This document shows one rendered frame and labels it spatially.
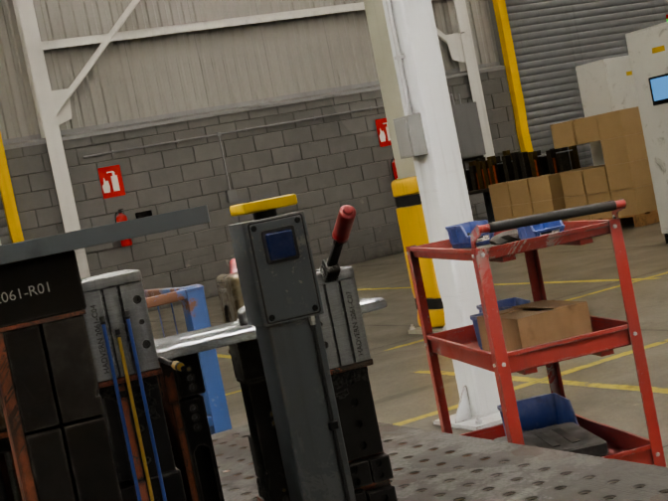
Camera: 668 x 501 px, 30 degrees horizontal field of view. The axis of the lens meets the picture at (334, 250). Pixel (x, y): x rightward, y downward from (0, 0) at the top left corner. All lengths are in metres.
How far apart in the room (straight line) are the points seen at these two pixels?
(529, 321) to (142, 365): 2.31
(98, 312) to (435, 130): 4.14
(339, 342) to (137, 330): 0.24
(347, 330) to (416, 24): 4.07
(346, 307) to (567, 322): 2.24
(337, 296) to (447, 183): 4.00
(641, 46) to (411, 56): 6.62
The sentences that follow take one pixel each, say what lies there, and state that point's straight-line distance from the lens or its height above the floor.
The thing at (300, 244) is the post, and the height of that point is 1.11.
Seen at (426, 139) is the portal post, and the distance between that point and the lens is 5.46.
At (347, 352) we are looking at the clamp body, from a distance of 1.51.
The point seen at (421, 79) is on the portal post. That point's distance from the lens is 5.48.
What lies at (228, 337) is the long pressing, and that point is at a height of 1.00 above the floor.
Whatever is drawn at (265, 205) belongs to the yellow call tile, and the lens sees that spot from 1.31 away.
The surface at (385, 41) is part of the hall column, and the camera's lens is 8.76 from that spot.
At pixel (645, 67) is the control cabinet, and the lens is 11.93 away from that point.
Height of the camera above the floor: 1.16
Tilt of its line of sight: 3 degrees down
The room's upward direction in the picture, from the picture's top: 11 degrees counter-clockwise
